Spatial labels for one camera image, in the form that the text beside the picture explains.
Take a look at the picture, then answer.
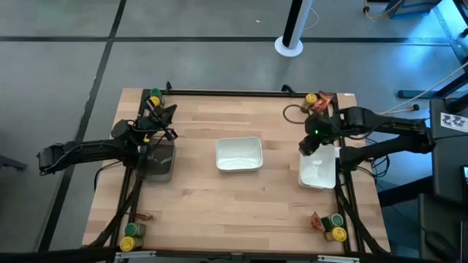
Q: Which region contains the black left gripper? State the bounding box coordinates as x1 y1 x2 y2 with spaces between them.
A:
137 97 179 144

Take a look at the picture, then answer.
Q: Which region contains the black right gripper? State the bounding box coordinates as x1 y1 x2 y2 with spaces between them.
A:
298 113 340 156

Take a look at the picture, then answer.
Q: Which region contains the white plastic bin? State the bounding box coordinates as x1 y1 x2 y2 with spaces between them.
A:
214 136 264 172
298 144 338 191

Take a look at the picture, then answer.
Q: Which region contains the dark grey plastic bin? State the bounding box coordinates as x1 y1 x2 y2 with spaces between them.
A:
137 137 177 183

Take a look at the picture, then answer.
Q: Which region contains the black desk foot bar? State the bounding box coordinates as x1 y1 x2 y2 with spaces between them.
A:
397 71 468 100

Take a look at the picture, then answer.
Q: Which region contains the black white pole round base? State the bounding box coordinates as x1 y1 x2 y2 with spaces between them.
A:
273 0 314 58

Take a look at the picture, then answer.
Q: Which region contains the white printed sticker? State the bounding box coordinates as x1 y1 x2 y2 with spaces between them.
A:
440 112 468 133

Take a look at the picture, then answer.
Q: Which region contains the grey floor foot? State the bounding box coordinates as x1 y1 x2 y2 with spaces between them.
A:
0 155 29 172

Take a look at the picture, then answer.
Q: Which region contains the blue box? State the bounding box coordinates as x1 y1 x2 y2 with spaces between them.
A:
383 0 443 19

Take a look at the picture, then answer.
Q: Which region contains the black rig crossbar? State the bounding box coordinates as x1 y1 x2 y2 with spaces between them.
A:
0 246 468 263

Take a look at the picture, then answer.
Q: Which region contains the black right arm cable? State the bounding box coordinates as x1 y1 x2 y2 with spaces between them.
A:
282 104 312 125

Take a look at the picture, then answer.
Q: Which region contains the black aluminium table frame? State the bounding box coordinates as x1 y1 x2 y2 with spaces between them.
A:
87 80 390 256

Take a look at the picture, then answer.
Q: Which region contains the black left base cable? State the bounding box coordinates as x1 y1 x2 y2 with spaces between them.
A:
93 160 124 191

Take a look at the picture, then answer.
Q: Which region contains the yellow floor cable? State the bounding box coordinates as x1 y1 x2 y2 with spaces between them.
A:
378 107 415 116

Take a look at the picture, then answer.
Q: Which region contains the silver metal bracket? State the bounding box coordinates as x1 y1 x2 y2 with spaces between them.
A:
317 254 361 263
115 251 156 260

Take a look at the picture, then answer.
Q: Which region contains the grey metal table frame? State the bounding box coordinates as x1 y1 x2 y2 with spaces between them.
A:
433 0 468 70

